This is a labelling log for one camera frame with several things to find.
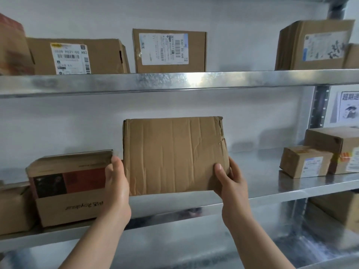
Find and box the person's right hand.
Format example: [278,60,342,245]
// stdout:
[213,157,251,229]

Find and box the person's left hand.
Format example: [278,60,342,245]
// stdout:
[101,156,132,228]

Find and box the Royalstar red-black box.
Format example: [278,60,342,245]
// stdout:
[25,149,114,228]

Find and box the small glossy-taped cardboard box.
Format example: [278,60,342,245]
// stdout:
[279,145,334,179]

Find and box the large cardboard box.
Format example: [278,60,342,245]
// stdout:
[122,117,231,197]

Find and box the line-drawing printed cardboard box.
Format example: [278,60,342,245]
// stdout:
[308,190,359,234]

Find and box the small box with white label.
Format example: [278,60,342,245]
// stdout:
[0,184,36,236]

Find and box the box with red-yellow tape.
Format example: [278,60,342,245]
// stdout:
[304,126,359,175]

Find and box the metal shelving rack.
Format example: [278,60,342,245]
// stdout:
[0,0,359,269]

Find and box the slim box with yellow-striped label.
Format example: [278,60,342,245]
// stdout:
[27,37,131,75]

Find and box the slim box with blue-edged label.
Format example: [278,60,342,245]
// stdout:
[132,28,208,74]

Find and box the brown parcel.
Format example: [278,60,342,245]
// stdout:
[274,19,356,71]

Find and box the red printed box 8077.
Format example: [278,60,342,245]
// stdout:
[0,12,36,76]

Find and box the box 5288 label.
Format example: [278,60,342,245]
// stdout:
[343,43,359,69]

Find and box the person's right forearm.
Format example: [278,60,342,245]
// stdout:
[224,213,295,269]

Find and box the person's left forearm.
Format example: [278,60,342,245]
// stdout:
[59,215,129,269]

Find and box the white printed notice sheet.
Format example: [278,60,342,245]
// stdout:
[329,91,359,124]

